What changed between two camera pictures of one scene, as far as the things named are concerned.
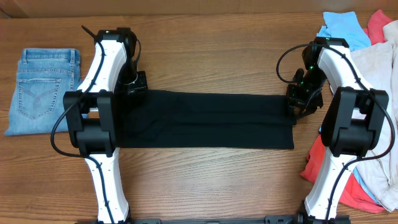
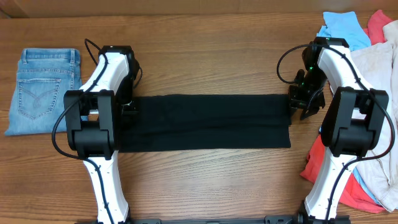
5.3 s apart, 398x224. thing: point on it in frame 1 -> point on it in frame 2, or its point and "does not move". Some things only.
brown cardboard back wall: x=12 y=9 does not move
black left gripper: x=140 y=88 -> x=134 y=109
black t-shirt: x=206 y=120 does not move
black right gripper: x=295 y=101 does not move
